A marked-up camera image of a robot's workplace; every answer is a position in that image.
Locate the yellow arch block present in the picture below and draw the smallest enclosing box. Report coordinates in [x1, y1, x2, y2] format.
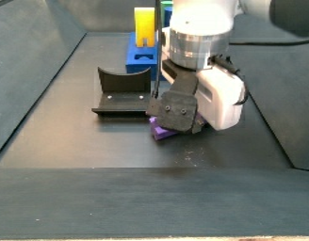
[135, 8, 156, 47]

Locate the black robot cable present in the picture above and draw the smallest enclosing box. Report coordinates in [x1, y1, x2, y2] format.
[151, 0, 309, 105]

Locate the blue cylinder block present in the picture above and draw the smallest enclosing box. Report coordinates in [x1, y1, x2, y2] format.
[164, 7, 172, 27]

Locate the blue shape sorter base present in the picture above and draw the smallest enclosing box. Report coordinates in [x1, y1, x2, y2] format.
[126, 32, 158, 75]

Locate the black curved fixture stand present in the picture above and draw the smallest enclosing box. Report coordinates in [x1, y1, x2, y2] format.
[92, 69, 151, 116]

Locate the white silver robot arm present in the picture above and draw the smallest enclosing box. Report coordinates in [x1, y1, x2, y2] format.
[147, 0, 309, 138]

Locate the purple star prism block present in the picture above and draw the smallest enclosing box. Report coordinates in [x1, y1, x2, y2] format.
[150, 117, 176, 140]

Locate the green cylinder block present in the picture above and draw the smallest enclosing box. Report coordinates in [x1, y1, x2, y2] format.
[162, 0, 174, 10]

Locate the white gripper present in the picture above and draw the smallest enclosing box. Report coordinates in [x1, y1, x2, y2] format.
[146, 58, 247, 133]

